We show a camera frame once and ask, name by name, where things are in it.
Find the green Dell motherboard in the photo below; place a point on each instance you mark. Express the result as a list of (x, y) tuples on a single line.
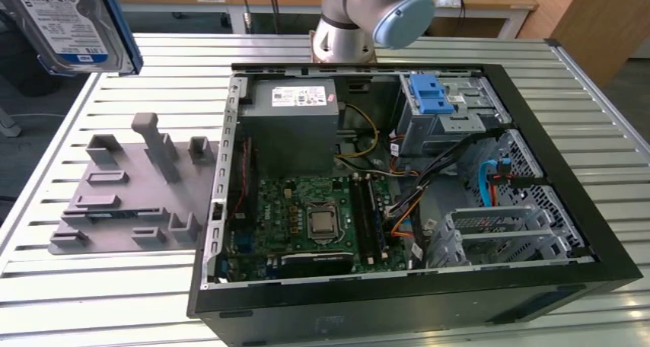
[(285, 210)]

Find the hard disk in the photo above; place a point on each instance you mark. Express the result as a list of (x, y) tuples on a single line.
[(66, 20)]

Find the silver metal disk bay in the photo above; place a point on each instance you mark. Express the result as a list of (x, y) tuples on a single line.
[(507, 210)]

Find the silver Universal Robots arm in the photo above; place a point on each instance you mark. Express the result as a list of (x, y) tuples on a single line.
[(345, 4)]

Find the silver CPU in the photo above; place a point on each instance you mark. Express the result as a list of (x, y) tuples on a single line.
[(321, 223)]

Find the silver metal drive cage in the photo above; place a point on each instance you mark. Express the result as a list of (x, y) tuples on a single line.
[(457, 124)]

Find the black open PC case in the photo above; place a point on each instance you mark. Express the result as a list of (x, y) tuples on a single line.
[(355, 312)]

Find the white furniture foot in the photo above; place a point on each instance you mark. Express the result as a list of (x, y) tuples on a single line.
[(10, 128)]

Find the grey Dell power supply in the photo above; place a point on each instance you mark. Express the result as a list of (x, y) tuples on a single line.
[(290, 141)]

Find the RAM stick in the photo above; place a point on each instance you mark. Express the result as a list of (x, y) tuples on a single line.
[(111, 214), (382, 217)]

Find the wooden cabinet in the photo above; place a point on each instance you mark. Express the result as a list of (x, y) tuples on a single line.
[(600, 20)]

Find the black graphics card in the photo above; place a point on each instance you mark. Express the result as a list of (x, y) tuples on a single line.
[(315, 261)]

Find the grey plastic parts rack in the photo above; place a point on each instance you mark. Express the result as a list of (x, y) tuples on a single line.
[(127, 195)]

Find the blue plastic drive latch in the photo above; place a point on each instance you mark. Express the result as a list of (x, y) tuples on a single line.
[(431, 96)]

